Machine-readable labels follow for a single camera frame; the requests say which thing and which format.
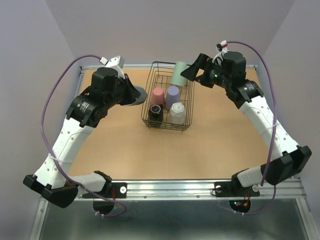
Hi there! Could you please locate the pink cup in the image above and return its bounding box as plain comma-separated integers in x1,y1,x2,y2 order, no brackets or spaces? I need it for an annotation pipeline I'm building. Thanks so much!
150,87,165,106

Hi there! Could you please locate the lavender cup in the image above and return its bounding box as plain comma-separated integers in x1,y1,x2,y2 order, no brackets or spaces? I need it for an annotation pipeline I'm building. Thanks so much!
165,85,180,110

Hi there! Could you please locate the grey mug white inside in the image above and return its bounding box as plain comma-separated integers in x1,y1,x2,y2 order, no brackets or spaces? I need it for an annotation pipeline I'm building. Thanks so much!
131,85,148,106

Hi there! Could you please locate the black wire dish rack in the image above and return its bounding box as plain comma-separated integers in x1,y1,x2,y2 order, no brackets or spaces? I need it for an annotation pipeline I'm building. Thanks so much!
141,61,195,132

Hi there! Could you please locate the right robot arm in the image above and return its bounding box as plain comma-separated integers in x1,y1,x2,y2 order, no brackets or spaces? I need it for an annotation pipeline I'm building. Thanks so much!
180,51,312,195

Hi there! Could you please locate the black mug white inside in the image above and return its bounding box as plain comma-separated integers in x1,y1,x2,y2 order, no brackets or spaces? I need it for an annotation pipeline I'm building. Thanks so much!
148,104,164,128

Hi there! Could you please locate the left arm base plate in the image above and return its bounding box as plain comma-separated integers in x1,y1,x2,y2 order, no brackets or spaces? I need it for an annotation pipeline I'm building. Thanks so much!
94,181,128,199

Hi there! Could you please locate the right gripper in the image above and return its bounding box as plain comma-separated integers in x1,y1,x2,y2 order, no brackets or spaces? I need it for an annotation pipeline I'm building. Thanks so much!
179,52,232,89

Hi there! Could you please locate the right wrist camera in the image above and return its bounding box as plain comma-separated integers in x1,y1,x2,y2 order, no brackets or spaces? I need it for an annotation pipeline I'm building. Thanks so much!
212,40,229,62

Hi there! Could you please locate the green cup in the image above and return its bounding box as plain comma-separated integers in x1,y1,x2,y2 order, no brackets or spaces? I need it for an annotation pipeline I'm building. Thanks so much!
170,61,187,87

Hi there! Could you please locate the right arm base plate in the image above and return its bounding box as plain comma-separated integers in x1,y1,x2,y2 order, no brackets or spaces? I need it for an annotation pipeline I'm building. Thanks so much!
211,181,260,198

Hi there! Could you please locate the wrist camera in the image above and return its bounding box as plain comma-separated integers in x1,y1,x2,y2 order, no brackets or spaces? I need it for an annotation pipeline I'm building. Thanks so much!
212,40,229,62
99,55,125,78

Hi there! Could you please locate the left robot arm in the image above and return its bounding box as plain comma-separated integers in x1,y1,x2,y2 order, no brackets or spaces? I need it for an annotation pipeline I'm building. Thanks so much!
23,67,147,208

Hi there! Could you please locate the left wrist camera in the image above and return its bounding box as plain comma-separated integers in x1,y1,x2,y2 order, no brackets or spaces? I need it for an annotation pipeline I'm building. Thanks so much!
99,55,125,78

